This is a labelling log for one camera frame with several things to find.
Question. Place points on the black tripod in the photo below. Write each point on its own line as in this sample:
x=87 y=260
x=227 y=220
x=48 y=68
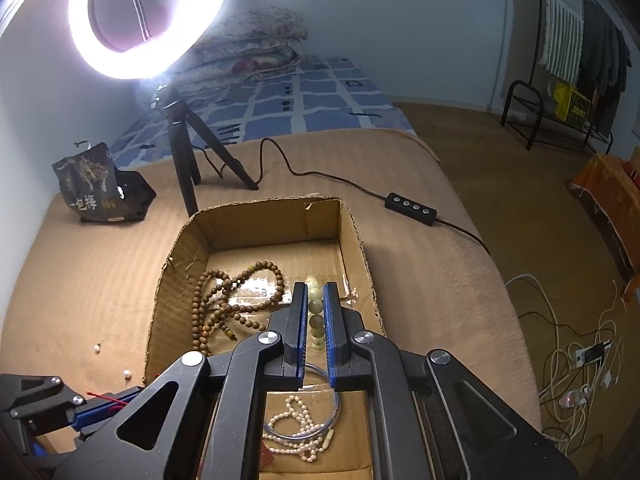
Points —
x=187 y=133

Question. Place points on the black inline light controller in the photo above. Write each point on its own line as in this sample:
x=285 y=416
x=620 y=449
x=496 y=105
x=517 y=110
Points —
x=411 y=209

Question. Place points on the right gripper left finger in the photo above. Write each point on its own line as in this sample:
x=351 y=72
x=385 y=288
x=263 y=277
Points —
x=202 y=417

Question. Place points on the orange box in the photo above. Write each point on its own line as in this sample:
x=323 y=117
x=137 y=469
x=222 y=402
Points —
x=613 y=185

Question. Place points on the cardboard box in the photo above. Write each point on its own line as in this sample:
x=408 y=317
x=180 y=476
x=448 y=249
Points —
x=231 y=267

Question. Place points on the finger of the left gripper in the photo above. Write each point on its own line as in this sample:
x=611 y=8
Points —
x=100 y=407

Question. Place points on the yellow box on rack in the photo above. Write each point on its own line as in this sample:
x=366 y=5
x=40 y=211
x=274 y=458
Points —
x=571 y=107

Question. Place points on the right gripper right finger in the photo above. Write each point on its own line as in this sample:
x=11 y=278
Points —
x=430 y=417

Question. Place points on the folded floral quilt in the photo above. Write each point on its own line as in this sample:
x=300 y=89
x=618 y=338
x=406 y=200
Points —
x=242 y=46

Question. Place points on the ring light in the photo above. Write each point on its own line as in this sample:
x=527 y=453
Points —
x=137 y=39

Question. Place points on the dark blue bangle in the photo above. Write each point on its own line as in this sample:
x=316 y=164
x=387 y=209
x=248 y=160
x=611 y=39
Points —
x=308 y=414

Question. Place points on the black metal rack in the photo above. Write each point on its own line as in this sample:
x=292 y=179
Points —
x=530 y=114

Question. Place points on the hanging clothes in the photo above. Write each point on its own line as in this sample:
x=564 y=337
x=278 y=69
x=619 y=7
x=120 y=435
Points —
x=584 y=49

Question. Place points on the black snack bag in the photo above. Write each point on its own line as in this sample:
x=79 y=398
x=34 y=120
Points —
x=99 y=192

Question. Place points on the blue patterned bed sheet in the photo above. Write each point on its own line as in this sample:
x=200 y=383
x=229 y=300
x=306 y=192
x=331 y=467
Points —
x=320 y=94

